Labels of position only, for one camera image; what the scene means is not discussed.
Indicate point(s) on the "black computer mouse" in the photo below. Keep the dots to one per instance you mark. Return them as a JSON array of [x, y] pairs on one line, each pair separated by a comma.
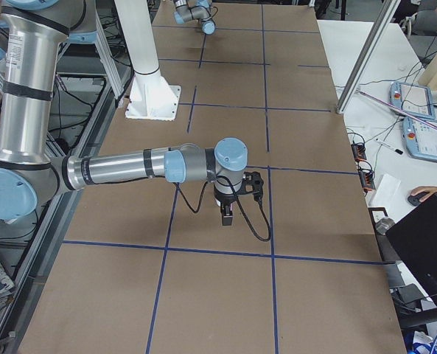
[[414, 200]]

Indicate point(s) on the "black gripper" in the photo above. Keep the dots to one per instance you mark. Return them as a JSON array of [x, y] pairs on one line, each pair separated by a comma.
[[223, 202]]

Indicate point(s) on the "aluminium frame post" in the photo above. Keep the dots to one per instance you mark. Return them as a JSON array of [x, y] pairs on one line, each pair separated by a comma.
[[375, 35]]

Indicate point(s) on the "black laptop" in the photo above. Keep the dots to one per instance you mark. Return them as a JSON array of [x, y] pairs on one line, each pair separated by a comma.
[[414, 239]]

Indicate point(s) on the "person's hand on mouse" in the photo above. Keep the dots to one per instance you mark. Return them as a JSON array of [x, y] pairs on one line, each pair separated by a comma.
[[424, 191]]

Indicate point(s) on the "blue teach pendant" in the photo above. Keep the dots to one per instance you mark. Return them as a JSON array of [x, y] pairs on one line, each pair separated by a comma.
[[420, 140], [414, 99]]

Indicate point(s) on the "lower blue teach pendant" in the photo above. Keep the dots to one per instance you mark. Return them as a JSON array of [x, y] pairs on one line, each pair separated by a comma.
[[420, 140]]

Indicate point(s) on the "black marker pen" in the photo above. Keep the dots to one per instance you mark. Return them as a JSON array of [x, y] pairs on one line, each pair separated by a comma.
[[388, 146]]

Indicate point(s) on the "white camera stand post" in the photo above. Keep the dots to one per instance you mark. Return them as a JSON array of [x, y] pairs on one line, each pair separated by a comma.
[[151, 96]]

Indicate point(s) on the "brown paper table mat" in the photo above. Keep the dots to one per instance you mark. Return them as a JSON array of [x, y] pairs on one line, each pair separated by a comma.
[[146, 270]]

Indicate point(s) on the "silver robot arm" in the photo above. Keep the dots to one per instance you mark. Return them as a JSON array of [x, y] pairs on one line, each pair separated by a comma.
[[28, 177], [203, 12]]

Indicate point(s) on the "upper blue teach pendant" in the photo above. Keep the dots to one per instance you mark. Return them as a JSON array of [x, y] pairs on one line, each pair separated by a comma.
[[414, 99]]

